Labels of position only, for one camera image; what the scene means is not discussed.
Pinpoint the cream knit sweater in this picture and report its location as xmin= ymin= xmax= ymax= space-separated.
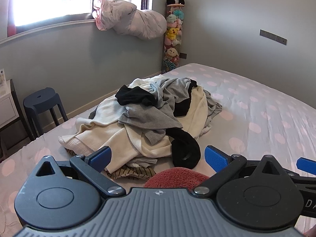
xmin=58 ymin=86 xmax=208 ymax=173

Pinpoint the grey ribbed garment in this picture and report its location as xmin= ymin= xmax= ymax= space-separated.
xmin=87 ymin=78 xmax=222 ymax=144

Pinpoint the brown striped garment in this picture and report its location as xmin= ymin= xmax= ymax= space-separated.
xmin=67 ymin=146 xmax=156 ymax=181

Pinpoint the red knit sleeve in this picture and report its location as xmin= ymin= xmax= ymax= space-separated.
xmin=144 ymin=167 xmax=209 ymax=191

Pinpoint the pink dotted bed sheet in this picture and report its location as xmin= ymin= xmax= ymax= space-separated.
xmin=1 ymin=63 xmax=315 ymax=236

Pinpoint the white fluffy garment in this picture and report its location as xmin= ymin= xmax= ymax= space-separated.
xmin=88 ymin=75 xmax=166 ymax=126

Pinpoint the black knit garment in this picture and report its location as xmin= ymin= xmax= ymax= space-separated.
xmin=115 ymin=85 xmax=157 ymax=106

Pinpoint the dark blue plastic stool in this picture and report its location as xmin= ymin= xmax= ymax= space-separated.
xmin=23 ymin=87 xmax=68 ymax=139

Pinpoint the white bedside cabinet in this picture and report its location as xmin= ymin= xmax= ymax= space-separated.
xmin=1 ymin=79 xmax=34 ymax=162

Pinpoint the plush toy storage column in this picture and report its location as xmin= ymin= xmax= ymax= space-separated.
xmin=162 ymin=4 xmax=184 ymax=73

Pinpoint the pink white duvet bundle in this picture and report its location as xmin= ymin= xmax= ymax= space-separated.
xmin=92 ymin=0 xmax=167 ymax=40

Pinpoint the dark wall socket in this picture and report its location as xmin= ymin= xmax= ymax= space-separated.
xmin=179 ymin=53 xmax=187 ymax=59

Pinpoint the grey wall switch panel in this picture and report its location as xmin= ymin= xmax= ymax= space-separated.
xmin=259 ymin=29 xmax=288 ymax=45

